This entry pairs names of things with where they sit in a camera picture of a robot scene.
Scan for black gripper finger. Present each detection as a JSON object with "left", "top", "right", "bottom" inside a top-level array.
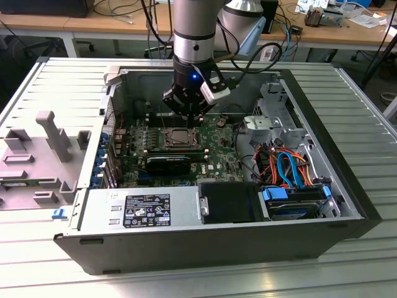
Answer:
[
  {"left": 193, "top": 94, "right": 219, "bottom": 129},
  {"left": 161, "top": 86, "right": 194, "bottom": 129}
]

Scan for silver square CPU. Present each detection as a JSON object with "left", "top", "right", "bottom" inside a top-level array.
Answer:
[{"left": 171, "top": 129, "right": 192, "bottom": 145}]

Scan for blue expansion slot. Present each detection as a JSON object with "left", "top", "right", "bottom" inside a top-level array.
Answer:
[{"left": 137, "top": 172, "right": 156, "bottom": 186}]

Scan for copper CPU cooler heatsink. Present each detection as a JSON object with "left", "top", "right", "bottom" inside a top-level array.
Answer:
[{"left": 303, "top": 6, "right": 326, "bottom": 28}]

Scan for green motherboard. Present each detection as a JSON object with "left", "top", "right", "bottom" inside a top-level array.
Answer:
[{"left": 113, "top": 112, "right": 246, "bottom": 189}]

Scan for RAM stick black chips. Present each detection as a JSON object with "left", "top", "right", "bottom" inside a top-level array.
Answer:
[{"left": 146, "top": 148, "right": 208, "bottom": 156}]

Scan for silver drive cage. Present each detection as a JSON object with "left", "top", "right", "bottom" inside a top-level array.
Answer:
[{"left": 243, "top": 81, "right": 313, "bottom": 153}]

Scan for black graphics card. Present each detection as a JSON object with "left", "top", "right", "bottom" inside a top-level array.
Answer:
[{"left": 145, "top": 154, "right": 192, "bottom": 176}]

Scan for pale blue teach pendant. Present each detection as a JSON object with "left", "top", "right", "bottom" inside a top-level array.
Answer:
[{"left": 238, "top": 15, "right": 267, "bottom": 56}]

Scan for white power adapter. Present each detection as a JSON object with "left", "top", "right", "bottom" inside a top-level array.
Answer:
[{"left": 260, "top": 45, "right": 275, "bottom": 62}]

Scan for wooden desk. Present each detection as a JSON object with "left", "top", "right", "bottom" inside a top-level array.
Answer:
[{"left": 0, "top": 0, "right": 397, "bottom": 63}]

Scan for black box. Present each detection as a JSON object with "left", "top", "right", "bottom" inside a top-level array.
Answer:
[{"left": 262, "top": 0, "right": 280, "bottom": 34}]

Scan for hard disk blue carrier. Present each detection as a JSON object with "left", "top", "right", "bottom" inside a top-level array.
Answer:
[{"left": 258, "top": 183, "right": 335, "bottom": 222}]

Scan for silver power supply unit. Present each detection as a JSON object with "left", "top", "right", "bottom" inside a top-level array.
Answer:
[{"left": 70, "top": 185, "right": 202, "bottom": 232}]

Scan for black open PC case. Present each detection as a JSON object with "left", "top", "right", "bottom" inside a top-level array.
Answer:
[{"left": 53, "top": 57, "right": 383, "bottom": 276}]

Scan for white printed box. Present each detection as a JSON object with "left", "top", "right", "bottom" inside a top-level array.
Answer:
[{"left": 296, "top": 0, "right": 330, "bottom": 14}]

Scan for black flat case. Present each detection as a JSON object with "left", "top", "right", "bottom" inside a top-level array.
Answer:
[{"left": 0, "top": 0, "right": 91, "bottom": 19}]

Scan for grey parts rack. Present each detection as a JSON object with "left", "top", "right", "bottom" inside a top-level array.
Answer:
[{"left": 0, "top": 110, "right": 94, "bottom": 212}]

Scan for black stand leg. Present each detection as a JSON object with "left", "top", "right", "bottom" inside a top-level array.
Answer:
[{"left": 360, "top": 23, "right": 397, "bottom": 89}]

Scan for white paper sheet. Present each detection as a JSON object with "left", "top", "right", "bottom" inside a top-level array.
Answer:
[{"left": 347, "top": 8, "right": 389, "bottom": 29}]

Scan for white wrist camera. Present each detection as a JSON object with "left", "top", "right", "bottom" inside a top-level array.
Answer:
[{"left": 199, "top": 77, "right": 233, "bottom": 106}]

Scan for black internal cable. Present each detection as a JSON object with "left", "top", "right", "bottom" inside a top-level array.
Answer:
[{"left": 233, "top": 122, "right": 261, "bottom": 184}]

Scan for black camera cable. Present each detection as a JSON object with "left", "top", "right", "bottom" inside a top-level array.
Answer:
[{"left": 229, "top": 42, "right": 283, "bottom": 91}]

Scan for red orange wire bundle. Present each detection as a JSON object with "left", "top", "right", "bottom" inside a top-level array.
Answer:
[{"left": 254, "top": 145, "right": 279, "bottom": 184}]

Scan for blue data wire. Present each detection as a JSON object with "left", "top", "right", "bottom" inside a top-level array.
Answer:
[{"left": 277, "top": 151, "right": 306, "bottom": 190}]

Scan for orange power wire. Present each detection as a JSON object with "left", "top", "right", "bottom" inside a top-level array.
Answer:
[{"left": 291, "top": 153, "right": 316, "bottom": 187}]

